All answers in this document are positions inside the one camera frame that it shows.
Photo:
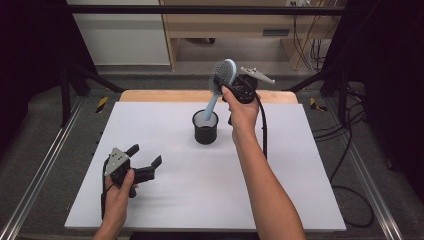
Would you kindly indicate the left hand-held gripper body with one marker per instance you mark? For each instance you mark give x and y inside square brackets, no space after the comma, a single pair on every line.
[118,166]

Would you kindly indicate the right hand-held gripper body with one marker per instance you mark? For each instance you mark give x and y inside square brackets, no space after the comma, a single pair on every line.
[245,88]

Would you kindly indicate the light blue hairbrush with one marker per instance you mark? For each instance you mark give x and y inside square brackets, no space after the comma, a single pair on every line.
[225,70]

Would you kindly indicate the black mesh cup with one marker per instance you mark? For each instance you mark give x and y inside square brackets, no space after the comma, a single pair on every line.
[205,135]

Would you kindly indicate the person's right hand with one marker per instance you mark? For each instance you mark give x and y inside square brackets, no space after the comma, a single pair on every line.
[245,115]

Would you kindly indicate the person's left hand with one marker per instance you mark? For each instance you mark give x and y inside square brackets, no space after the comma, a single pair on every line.
[116,203]

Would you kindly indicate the white board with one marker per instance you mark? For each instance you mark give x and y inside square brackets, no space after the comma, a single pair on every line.
[186,173]

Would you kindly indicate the yellow black tape strip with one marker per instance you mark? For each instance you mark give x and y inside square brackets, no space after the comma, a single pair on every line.
[313,104]
[102,104]

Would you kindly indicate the light wooden desk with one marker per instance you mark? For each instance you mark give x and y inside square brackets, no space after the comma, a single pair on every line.
[226,23]

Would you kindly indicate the wooden table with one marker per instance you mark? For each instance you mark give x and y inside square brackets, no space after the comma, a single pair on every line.
[160,96]

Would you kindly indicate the white power strip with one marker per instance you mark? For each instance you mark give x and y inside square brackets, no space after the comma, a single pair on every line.
[298,2]

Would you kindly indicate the white cabinet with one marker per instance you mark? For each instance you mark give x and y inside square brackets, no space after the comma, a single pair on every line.
[123,40]

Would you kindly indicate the black curtain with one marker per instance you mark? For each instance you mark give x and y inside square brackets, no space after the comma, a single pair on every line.
[30,66]
[393,83]

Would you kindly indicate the black horizontal frame bar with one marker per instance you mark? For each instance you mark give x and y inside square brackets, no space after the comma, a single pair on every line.
[200,10]

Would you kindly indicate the aluminium rail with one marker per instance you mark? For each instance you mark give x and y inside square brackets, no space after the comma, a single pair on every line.
[370,186]
[40,170]

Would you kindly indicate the black metal frame stand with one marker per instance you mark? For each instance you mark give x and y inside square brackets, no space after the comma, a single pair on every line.
[342,96]
[66,100]

